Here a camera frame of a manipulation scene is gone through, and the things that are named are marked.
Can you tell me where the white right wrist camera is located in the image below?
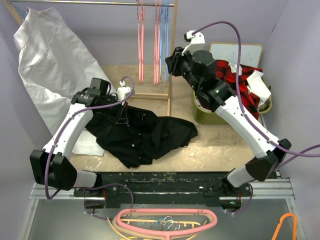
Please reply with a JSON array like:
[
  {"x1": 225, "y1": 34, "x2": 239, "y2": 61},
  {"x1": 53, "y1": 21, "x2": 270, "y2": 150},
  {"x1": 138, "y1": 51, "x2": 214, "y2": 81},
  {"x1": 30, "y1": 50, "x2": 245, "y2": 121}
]
[{"x1": 181, "y1": 30, "x2": 205, "y2": 56}]

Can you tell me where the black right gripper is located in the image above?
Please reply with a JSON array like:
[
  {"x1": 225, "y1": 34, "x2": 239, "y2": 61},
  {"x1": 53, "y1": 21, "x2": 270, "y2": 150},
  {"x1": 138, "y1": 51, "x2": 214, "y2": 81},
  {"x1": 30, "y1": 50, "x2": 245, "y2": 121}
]
[{"x1": 166, "y1": 45, "x2": 202, "y2": 92}]

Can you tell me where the blue hanger on rack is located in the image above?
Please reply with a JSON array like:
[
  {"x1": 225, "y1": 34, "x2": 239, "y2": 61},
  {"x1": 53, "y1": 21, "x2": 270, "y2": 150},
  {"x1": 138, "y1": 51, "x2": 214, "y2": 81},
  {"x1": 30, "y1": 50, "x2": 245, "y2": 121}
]
[{"x1": 159, "y1": 0, "x2": 170, "y2": 83}]

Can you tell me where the black button shirt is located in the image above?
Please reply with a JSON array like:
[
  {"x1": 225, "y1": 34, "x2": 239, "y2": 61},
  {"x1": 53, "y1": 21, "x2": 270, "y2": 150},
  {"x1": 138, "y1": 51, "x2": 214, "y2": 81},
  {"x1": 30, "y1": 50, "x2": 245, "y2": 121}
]
[{"x1": 86, "y1": 105, "x2": 198, "y2": 169}]

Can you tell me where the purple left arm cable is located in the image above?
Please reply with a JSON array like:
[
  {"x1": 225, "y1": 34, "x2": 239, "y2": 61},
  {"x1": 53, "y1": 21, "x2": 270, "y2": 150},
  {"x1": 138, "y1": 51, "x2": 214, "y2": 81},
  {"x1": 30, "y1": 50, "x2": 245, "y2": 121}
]
[{"x1": 43, "y1": 75, "x2": 136, "y2": 201}]

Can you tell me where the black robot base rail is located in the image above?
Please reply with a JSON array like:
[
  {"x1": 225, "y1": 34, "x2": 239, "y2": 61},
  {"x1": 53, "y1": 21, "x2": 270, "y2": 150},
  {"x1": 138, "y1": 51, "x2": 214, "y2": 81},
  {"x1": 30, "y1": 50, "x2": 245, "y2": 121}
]
[{"x1": 73, "y1": 171, "x2": 251, "y2": 208}]

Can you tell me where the red black plaid shirt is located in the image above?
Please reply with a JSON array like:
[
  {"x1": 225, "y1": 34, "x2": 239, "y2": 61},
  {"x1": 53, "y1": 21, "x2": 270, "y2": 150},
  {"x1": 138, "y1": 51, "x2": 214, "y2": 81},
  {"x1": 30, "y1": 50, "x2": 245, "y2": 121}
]
[{"x1": 216, "y1": 60, "x2": 263, "y2": 120}]

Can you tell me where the orange hanger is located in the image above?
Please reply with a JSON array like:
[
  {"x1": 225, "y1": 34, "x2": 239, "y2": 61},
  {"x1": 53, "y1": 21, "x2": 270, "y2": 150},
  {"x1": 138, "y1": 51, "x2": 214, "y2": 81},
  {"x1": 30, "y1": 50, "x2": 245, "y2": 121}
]
[{"x1": 271, "y1": 212, "x2": 299, "y2": 240}]

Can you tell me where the blue hanger under white shirt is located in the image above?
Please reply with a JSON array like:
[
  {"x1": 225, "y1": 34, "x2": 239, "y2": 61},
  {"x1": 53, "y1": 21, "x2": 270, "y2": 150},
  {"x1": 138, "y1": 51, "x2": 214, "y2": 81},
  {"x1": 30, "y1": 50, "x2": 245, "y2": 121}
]
[{"x1": 8, "y1": 0, "x2": 27, "y2": 21}]

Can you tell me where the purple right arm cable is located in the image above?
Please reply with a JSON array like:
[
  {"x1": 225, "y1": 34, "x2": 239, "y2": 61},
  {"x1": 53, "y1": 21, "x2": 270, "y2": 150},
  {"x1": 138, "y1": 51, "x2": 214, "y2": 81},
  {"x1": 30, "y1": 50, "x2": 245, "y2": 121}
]
[{"x1": 192, "y1": 20, "x2": 320, "y2": 171}]

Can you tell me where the wooden clothes rack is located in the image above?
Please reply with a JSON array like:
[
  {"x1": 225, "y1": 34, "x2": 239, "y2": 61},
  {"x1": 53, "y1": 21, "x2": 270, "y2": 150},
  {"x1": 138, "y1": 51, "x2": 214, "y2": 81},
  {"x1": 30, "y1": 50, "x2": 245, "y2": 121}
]
[{"x1": 3, "y1": 0, "x2": 179, "y2": 116}]

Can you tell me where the yellow framed whiteboard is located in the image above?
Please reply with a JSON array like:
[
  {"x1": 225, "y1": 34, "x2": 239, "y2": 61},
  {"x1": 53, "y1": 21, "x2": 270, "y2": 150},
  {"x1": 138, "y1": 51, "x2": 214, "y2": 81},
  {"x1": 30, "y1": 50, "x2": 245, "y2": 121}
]
[{"x1": 207, "y1": 42, "x2": 264, "y2": 68}]

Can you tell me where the olive green laundry basket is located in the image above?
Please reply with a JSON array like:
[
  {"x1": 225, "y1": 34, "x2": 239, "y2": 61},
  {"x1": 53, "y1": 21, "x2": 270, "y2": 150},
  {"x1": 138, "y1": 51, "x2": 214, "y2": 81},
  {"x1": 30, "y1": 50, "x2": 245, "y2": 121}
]
[{"x1": 192, "y1": 92, "x2": 273, "y2": 125}]

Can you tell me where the white cloth in basket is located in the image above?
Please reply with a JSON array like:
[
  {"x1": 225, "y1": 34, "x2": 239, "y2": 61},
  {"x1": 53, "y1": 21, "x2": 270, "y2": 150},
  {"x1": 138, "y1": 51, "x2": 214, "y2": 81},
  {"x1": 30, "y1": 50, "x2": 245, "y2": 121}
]
[{"x1": 237, "y1": 66, "x2": 271, "y2": 109}]

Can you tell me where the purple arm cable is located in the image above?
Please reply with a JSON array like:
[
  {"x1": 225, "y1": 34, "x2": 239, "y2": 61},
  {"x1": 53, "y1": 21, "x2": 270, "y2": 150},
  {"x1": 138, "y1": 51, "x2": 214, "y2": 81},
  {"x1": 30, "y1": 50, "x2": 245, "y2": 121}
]
[
  {"x1": 43, "y1": 75, "x2": 136, "y2": 201},
  {"x1": 192, "y1": 20, "x2": 320, "y2": 171}
]

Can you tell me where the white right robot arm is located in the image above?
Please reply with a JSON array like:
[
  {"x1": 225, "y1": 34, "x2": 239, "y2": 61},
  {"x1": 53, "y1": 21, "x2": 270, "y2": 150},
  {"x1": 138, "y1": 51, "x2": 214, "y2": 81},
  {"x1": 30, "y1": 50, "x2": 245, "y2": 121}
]
[{"x1": 165, "y1": 47, "x2": 292, "y2": 196}]

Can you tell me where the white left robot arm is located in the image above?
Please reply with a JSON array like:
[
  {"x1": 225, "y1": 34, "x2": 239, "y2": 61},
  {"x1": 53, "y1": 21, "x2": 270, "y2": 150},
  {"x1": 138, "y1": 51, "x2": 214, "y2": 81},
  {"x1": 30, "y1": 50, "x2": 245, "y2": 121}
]
[{"x1": 29, "y1": 77, "x2": 135, "y2": 200}]

